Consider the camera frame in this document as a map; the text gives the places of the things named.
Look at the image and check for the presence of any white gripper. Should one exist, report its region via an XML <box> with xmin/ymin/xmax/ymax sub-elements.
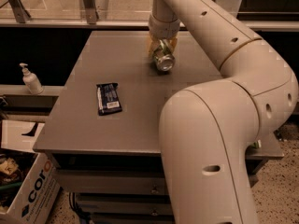
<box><xmin>148</xmin><ymin>15</ymin><xmax>180</xmax><ymax>59</ymax></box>

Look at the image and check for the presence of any green soda can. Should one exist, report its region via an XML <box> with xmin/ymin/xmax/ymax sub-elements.
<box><xmin>151</xmin><ymin>39</ymin><xmax>176</xmax><ymax>72</ymax></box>

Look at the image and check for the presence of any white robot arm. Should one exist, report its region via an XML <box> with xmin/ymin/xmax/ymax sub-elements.
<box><xmin>149</xmin><ymin>0</ymin><xmax>298</xmax><ymax>224</ymax></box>

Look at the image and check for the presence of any dark blue snack bar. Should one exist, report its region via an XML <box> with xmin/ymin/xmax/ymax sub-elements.
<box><xmin>96</xmin><ymin>83</ymin><xmax>122</xmax><ymax>116</ymax></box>

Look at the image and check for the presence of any grey drawer cabinet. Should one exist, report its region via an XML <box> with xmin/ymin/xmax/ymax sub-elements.
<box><xmin>33</xmin><ymin>31</ymin><xmax>285</xmax><ymax>224</ymax></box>

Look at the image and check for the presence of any white pump bottle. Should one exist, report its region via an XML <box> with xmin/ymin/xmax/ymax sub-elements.
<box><xmin>20</xmin><ymin>63</ymin><xmax>44</xmax><ymax>94</ymax></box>

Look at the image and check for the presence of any green chips bag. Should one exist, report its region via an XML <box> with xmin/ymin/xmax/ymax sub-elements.
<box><xmin>250</xmin><ymin>140</ymin><xmax>262</xmax><ymax>149</ymax></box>

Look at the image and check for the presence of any white cardboard box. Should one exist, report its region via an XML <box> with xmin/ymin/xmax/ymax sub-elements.
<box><xmin>0</xmin><ymin>120</ymin><xmax>60</xmax><ymax>224</ymax></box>

